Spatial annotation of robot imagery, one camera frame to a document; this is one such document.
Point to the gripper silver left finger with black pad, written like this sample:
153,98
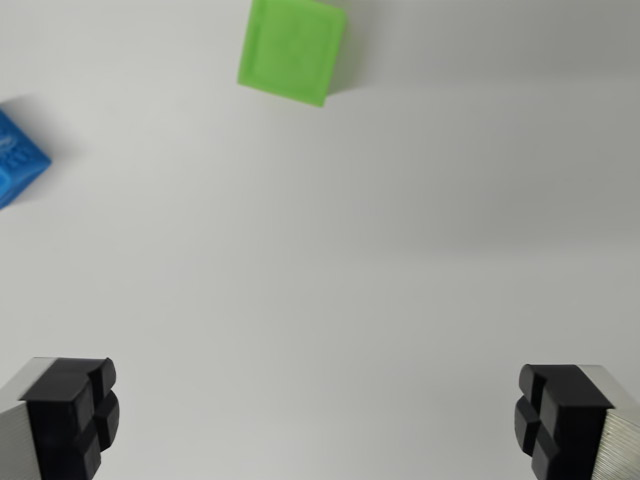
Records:
55,425

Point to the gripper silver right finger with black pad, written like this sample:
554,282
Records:
575,425

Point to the green embossed soft cube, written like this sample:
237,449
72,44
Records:
292,47

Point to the blue embossed soft cube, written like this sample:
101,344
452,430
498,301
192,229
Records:
17,160

